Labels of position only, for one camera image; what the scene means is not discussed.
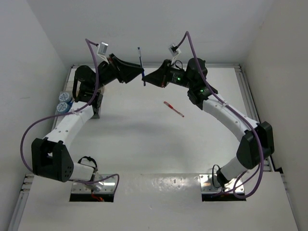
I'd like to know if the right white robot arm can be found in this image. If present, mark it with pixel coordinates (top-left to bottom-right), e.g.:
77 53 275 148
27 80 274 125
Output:
142 58 274 187

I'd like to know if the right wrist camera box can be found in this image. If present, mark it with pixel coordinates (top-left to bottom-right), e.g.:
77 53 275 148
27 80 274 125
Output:
168 43 181 65

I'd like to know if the aluminium table edge rail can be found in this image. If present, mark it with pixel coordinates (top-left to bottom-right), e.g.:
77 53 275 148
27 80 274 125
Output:
71 63 240 69

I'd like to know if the purple cable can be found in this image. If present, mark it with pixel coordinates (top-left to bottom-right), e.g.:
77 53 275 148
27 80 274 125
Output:
177 31 264 199
20 38 120 187

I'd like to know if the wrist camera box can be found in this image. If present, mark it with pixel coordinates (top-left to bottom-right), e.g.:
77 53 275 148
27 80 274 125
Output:
168 43 181 65
97 41 109 63

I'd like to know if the metal base plate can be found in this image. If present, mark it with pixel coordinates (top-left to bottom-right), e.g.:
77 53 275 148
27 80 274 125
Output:
199 173 246 193
71 174 117 194

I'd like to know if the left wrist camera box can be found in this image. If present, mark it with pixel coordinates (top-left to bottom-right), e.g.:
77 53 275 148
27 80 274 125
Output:
97 41 109 63

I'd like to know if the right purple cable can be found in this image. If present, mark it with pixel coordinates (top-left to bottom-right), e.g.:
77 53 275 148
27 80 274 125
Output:
177 31 264 199

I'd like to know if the blue gel pen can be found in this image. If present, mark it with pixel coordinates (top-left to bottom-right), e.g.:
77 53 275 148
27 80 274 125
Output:
137 47 146 87

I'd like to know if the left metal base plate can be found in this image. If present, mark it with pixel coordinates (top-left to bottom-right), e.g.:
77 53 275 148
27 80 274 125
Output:
71 174 117 194

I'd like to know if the clear compartment organizer tray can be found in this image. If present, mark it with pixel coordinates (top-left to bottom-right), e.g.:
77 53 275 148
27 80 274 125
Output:
64 81 106 120

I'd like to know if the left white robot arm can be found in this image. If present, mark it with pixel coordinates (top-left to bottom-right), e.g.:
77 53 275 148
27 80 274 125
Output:
31 54 143 182

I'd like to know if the blue patterned round jar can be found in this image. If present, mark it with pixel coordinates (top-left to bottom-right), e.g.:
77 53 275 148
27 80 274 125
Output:
58 91 73 104

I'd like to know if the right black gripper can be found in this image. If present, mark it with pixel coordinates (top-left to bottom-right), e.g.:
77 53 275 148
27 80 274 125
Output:
143 59 194 89

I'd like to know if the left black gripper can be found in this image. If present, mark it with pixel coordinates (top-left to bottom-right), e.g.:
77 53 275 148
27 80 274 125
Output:
91 53 143 91

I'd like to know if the red gel pen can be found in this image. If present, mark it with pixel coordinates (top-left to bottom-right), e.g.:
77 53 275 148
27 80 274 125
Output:
164 101 184 117

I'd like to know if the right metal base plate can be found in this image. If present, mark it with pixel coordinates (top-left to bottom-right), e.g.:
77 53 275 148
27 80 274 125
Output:
199 173 246 193

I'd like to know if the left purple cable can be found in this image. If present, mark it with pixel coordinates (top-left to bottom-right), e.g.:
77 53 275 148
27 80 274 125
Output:
20 38 120 187

